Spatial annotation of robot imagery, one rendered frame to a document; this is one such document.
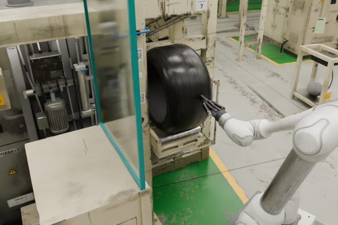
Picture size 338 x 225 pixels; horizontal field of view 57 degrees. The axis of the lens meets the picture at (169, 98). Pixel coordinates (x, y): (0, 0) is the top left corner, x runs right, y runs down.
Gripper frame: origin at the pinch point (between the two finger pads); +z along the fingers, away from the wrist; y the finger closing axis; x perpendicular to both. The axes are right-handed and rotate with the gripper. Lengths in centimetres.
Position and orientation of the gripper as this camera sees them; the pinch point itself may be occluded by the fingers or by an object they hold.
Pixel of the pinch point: (203, 99)
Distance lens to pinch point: 189.8
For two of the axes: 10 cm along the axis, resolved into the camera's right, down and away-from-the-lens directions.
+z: -4.6, -5.2, 7.2
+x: -0.5, 8.3, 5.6
